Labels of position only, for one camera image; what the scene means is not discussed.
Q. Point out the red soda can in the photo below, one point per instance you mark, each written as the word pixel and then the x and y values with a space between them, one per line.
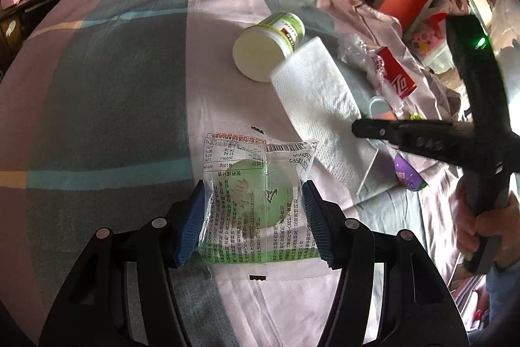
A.
pixel 398 78

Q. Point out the yellow-green plastic lid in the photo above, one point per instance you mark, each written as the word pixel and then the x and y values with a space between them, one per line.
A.
pixel 415 116

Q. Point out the small white cup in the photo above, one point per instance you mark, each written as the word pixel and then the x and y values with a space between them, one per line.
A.
pixel 380 107

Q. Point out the clear plastic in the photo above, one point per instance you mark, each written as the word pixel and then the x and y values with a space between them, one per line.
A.
pixel 357 50

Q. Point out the white paper towel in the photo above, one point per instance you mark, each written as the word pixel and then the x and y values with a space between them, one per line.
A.
pixel 321 99

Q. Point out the plaid pastel blanket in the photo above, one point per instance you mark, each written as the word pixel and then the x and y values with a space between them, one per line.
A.
pixel 122 107

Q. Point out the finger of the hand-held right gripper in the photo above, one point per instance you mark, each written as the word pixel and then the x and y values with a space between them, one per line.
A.
pixel 406 131

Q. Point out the person's right hand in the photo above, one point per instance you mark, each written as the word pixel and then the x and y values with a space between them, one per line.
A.
pixel 499 227

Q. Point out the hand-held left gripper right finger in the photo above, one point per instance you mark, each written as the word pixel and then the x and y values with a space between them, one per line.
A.
pixel 321 225

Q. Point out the green and white yogurt cup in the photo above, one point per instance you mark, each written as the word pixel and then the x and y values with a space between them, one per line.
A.
pixel 260 50

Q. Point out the person's right forearm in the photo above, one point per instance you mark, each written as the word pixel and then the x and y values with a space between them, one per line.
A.
pixel 505 298

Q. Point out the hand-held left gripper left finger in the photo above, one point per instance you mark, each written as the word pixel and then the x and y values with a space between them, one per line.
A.
pixel 191 225

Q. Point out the clear green printed wrapper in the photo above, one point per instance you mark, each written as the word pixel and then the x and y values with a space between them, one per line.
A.
pixel 252 217

